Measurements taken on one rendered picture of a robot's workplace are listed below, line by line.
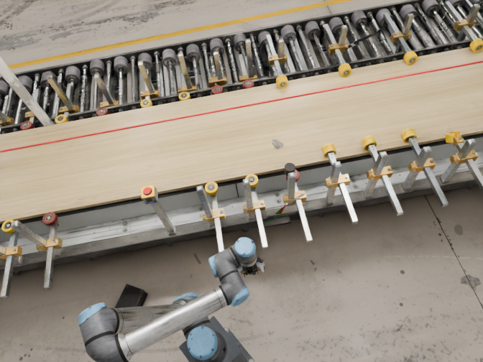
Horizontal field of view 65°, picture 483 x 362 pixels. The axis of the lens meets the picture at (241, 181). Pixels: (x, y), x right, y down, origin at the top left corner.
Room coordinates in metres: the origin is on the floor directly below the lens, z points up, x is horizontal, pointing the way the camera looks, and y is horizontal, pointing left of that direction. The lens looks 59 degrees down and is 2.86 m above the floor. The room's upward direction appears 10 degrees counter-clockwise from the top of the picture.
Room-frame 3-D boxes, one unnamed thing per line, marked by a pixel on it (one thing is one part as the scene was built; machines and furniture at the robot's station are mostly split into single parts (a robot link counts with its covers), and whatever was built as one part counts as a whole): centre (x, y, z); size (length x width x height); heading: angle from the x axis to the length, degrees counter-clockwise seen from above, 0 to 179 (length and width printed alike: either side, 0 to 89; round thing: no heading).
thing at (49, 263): (0.97, 1.18, 0.84); 0.43 x 0.03 x 0.04; 1
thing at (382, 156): (1.05, -0.77, 0.92); 0.03 x 0.03 x 0.48; 1
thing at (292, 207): (1.02, -0.24, 0.75); 0.26 x 0.01 x 0.10; 91
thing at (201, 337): (0.33, 0.34, 0.79); 0.17 x 0.15 x 0.18; 19
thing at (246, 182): (1.04, -0.02, 0.90); 0.03 x 0.03 x 0.48; 1
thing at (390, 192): (1.03, -0.81, 0.95); 0.50 x 0.04 x 0.04; 1
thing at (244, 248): (0.61, 0.04, 1.25); 0.10 x 0.09 x 0.12; 109
